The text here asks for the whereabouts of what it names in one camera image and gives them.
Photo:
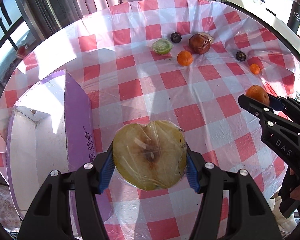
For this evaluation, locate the green half lime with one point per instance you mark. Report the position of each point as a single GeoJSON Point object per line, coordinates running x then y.
{"type": "Point", "coordinates": [162, 46]}

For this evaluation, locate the black thermos bottle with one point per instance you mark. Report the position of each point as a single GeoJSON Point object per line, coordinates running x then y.
{"type": "Point", "coordinates": [294, 18]}

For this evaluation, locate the small orange mandarin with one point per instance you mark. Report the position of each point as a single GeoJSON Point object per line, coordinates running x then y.
{"type": "Point", "coordinates": [255, 69]}

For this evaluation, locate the purple white cardboard box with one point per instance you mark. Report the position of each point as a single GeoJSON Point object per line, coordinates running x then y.
{"type": "Point", "coordinates": [50, 128]}

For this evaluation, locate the red white checkered tablecloth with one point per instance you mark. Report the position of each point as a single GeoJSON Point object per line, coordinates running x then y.
{"type": "Point", "coordinates": [109, 54]}

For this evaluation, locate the half pear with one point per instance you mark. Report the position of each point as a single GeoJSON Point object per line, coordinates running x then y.
{"type": "Point", "coordinates": [151, 156]}

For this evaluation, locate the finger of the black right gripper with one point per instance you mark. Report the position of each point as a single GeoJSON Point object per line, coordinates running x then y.
{"type": "Point", "coordinates": [289, 106]}
{"type": "Point", "coordinates": [276, 126]}

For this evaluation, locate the white side counter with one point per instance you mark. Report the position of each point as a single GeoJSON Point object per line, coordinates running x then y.
{"type": "Point", "coordinates": [270, 11]}

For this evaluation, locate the medium orange mandarin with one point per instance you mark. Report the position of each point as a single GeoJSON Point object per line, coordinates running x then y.
{"type": "Point", "coordinates": [184, 58]}

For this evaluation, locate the dark red wrapped apple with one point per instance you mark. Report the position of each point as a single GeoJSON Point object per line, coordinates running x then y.
{"type": "Point", "coordinates": [200, 43]}

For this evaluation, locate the large orange mandarin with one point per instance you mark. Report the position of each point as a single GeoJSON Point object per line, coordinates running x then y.
{"type": "Point", "coordinates": [258, 93]}

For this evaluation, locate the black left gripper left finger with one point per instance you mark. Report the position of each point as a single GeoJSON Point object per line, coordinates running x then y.
{"type": "Point", "coordinates": [48, 216]}

